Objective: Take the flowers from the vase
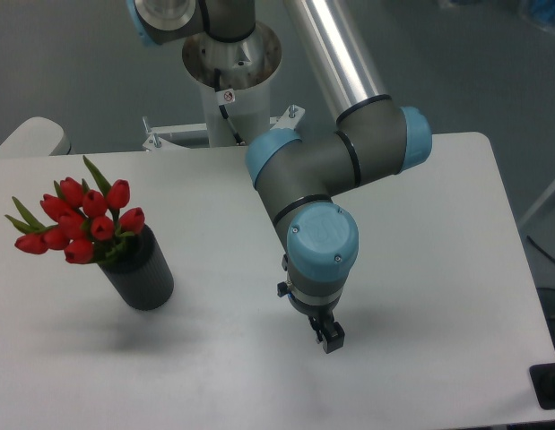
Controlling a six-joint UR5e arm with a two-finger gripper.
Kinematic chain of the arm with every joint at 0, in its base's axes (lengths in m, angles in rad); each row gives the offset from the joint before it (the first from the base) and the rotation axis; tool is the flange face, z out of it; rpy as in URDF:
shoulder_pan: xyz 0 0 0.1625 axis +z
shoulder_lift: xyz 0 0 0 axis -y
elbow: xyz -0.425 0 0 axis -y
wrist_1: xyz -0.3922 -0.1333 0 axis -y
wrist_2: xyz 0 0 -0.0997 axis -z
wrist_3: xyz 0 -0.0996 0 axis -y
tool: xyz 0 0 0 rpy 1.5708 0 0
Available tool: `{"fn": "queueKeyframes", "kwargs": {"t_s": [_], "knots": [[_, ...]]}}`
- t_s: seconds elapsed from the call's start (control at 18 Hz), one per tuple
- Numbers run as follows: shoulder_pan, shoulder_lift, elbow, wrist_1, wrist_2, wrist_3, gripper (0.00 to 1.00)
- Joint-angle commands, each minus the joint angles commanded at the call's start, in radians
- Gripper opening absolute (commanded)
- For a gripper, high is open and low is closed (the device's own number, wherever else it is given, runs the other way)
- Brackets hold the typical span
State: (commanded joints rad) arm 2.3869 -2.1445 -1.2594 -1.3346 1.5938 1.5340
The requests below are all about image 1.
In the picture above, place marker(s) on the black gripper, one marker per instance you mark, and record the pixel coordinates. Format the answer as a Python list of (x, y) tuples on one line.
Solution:
[(328, 331)]

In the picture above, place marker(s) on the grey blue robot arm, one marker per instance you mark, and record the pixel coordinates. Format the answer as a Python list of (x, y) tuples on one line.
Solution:
[(297, 180)]

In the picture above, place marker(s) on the dark grey ribbed vase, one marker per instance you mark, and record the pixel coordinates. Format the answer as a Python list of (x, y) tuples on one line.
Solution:
[(142, 278)]

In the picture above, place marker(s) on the white chair left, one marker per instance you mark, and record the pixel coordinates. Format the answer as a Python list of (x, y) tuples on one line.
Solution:
[(36, 137)]

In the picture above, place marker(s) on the blue clear container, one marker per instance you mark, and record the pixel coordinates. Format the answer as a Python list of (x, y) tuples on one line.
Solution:
[(540, 13)]

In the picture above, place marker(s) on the white metal base frame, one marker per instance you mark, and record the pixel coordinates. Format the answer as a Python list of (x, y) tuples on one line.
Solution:
[(166, 138)]

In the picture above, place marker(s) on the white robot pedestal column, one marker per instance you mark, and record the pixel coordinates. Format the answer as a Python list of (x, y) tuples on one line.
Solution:
[(234, 83)]

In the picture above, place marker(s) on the black device table corner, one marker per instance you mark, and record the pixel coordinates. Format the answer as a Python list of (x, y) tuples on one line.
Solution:
[(543, 379)]

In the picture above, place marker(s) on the red tulip bouquet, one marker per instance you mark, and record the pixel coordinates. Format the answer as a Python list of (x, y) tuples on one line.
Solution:
[(89, 225)]

